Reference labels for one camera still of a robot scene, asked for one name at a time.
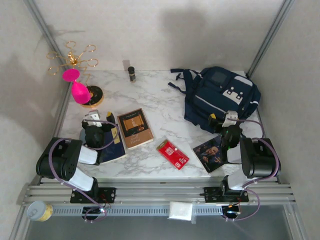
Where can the brown paperback book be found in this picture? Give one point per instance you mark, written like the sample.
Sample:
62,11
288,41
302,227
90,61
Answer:
135,128

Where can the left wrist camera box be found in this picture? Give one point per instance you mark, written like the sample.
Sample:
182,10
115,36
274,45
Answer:
93,116

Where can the aluminium frame post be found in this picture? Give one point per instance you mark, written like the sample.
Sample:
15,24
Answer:
276,25
41,25

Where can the red packet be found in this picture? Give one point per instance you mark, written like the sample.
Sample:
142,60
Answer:
172,155

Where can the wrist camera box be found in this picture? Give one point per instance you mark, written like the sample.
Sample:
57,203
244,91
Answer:
93,116
230,117

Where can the dark book with face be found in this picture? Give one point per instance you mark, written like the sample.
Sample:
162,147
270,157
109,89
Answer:
207,155

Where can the tin can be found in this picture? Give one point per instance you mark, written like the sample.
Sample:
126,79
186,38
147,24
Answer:
40,211

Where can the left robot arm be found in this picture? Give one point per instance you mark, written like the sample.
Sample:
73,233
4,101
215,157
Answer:
57,162

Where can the pink goblet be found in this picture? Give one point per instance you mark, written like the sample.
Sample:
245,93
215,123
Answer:
80,93

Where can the blue book gold label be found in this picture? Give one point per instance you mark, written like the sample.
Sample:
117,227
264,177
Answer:
113,150

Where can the small dark spice bottle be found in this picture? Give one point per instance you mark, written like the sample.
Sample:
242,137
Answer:
131,73

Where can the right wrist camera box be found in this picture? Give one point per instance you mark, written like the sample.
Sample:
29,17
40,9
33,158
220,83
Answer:
230,117

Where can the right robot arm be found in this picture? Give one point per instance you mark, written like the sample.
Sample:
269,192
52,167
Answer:
260,160

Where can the aluminium rail frame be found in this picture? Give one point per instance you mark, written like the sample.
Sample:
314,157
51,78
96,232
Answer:
160,193

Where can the navy blue backpack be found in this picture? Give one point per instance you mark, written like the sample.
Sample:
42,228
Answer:
212,100

